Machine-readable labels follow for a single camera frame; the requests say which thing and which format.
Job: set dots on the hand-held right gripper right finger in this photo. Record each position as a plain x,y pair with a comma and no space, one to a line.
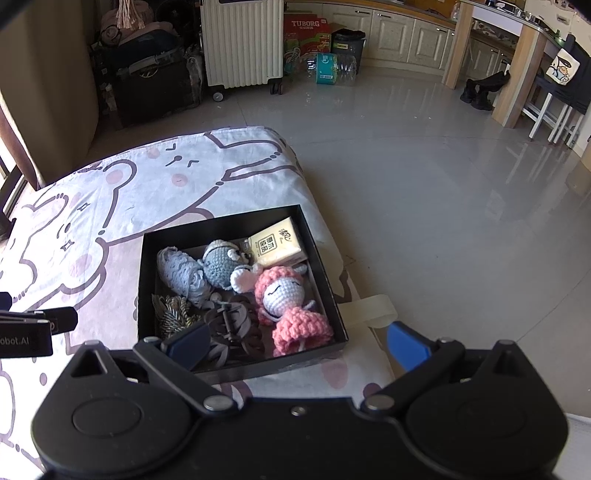
408,346

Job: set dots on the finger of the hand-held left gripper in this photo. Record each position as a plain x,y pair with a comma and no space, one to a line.
62,319

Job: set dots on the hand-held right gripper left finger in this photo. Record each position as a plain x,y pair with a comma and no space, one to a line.
187,344

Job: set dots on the light blue yarn bundle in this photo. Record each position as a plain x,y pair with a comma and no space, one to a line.
180,272

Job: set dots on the grey crochet mouse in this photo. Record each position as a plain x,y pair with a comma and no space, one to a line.
221,267

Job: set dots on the pink crochet doll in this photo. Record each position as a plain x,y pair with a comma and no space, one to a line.
300,327

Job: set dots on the black cardboard box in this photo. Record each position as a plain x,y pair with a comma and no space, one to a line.
221,228

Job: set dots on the yellow tissue packet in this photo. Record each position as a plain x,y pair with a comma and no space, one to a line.
277,242

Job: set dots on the dark window railing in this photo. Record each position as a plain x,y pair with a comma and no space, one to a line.
4,217

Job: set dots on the printed cartoon blanket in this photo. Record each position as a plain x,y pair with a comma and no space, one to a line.
138,194

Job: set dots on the beige curtain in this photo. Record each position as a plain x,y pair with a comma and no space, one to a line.
46,92

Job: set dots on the black trunk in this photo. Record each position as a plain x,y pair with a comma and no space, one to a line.
147,87

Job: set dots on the black shoes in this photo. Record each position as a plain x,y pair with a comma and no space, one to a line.
480,90

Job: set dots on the pack of water bottles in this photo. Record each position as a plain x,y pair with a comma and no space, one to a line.
328,64

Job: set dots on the wooden table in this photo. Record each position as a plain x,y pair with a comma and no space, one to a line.
517,69

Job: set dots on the black chair with white legs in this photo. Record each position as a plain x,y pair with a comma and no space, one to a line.
570,94

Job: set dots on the white ribbed suitcase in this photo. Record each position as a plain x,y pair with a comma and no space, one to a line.
240,46

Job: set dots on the cream kitchen cabinets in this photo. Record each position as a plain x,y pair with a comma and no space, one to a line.
415,41

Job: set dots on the black trash bin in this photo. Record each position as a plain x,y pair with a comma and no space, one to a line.
348,46

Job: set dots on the red cardboard box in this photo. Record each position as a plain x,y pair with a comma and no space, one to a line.
304,25

